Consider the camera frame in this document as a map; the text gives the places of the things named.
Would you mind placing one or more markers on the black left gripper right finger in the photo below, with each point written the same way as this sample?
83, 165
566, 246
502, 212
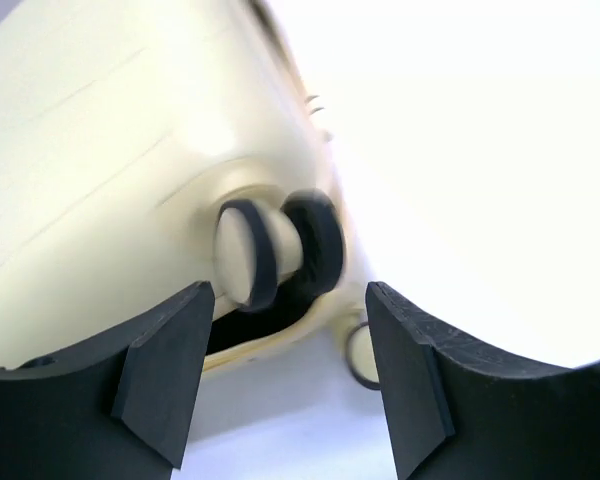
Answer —
460, 408

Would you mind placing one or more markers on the pale yellow hard-shell suitcase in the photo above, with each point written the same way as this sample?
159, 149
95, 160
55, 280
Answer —
148, 145

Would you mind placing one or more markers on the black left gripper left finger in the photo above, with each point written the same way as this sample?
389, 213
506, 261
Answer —
117, 405

